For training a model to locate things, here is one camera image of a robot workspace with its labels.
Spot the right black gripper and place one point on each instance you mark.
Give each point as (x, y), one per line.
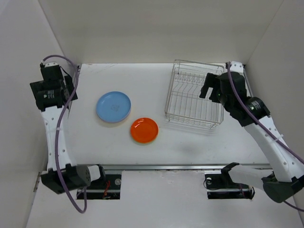
(212, 80)

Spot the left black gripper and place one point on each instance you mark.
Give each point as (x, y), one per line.
(68, 83)

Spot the blue plate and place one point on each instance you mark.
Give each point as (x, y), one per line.
(113, 102)

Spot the pink plate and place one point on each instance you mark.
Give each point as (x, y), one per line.
(113, 118)

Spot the orange plate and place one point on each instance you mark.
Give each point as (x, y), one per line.
(144, 129)

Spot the green plate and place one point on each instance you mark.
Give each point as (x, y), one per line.
(143, 143)

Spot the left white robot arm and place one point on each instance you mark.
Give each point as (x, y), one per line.
(59, 151)

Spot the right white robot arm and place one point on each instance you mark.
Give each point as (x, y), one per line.
(287, 177)

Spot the metal rail left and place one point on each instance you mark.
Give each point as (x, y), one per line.
(75, 71)

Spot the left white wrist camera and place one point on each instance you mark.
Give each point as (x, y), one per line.
(51, 64)

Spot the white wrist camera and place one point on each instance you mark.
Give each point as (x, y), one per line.
(51, 64)
(235, 67)

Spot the metal wire dish rack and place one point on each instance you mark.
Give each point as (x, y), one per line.
(183, 103)

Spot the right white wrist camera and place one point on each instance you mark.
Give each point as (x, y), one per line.
(235, 67)

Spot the metal rail front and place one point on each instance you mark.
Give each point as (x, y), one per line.
(163, 167)

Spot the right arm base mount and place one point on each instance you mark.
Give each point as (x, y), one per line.
(219, 188)

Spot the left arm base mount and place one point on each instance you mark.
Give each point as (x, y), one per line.
(109, 190)

